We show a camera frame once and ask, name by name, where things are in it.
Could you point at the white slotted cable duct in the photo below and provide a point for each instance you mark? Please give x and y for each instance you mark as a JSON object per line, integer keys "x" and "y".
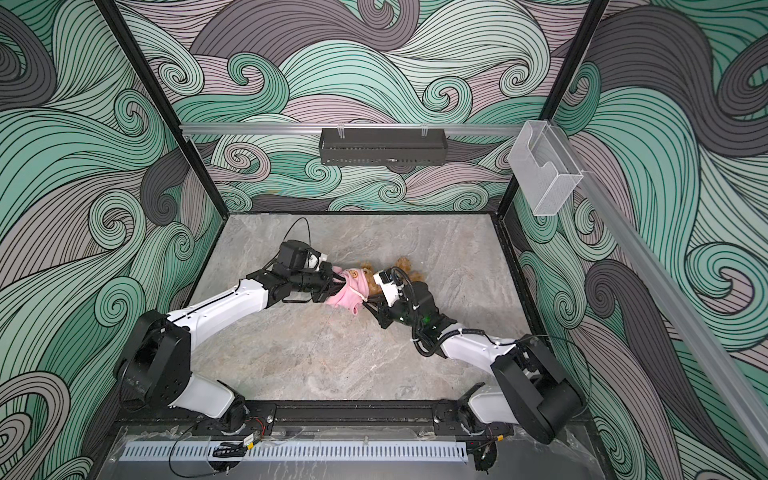
{"x": 300, "y": 450}

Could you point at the clear acrylic wall box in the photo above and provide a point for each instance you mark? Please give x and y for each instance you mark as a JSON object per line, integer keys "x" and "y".
{"x": 544, "y": 164}

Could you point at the brown teddy bear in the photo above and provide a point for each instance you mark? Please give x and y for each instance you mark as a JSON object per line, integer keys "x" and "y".
{"x": 403, "y": 263}

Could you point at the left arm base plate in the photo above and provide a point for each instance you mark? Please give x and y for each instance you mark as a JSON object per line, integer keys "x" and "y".
{"x": 243, "y": 417}

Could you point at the black perforated wall tray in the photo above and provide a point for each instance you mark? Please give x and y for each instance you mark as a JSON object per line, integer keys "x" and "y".
{"x": 368, "y": 147}

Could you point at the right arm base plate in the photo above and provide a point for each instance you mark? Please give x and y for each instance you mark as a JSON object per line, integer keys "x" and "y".
{"x": 455, "y": 418}

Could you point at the pink teddy hoodie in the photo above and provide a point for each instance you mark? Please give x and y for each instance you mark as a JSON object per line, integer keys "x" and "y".
{"x": 355, "y": 289}

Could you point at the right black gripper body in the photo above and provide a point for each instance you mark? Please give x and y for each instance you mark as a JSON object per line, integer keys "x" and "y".
{"x": 401, "y": 314}

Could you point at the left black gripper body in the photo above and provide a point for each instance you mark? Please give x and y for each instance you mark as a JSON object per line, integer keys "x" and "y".
{"x": 320, "y": 284}

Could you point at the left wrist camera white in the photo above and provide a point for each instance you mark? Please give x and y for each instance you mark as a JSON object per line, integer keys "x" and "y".
{"x": 314, "y": 260}

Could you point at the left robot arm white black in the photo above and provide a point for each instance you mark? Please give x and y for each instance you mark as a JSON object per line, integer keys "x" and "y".
{"x": 153, "y": 370}

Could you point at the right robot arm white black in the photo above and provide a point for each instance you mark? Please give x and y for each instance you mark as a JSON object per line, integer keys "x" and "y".
{"x": 532, "y": 389}

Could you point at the back aluminium rail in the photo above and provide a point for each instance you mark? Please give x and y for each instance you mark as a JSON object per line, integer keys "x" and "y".
{"x": 268, "y": 128}

